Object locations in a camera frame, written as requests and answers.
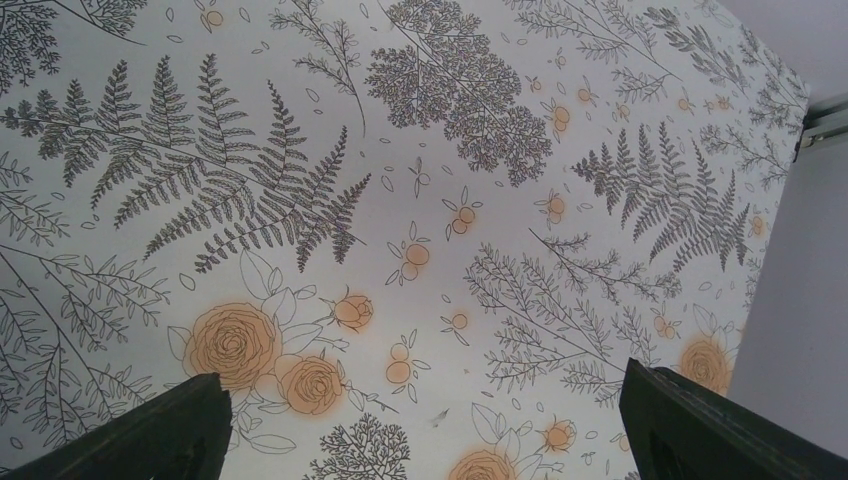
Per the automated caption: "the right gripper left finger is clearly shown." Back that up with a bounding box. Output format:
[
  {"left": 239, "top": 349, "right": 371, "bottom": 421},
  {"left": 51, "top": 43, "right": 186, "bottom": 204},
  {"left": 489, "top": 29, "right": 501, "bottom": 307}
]
[{"left": 3, "top": 373, "right": 232, "bottom": 479}]

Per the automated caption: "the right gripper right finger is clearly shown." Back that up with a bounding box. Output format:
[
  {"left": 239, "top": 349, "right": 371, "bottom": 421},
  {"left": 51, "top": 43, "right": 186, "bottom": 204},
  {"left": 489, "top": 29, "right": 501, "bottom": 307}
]
[{"left": 619, "top": 358, "right": 847, "bottom": 479}]

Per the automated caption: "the floral patterned table mat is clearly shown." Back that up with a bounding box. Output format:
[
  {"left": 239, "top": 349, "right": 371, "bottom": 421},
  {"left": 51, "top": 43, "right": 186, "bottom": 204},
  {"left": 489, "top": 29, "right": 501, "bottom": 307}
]
[{"left": 1, "top": 1, "right": 809, "bottom": 479}]

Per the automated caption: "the aluminium frame post right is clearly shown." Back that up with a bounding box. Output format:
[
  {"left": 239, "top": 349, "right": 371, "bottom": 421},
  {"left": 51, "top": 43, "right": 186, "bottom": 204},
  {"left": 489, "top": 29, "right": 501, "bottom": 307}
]
[{"left": 799, "top": 94, "right": 847, "bottom": 149}]

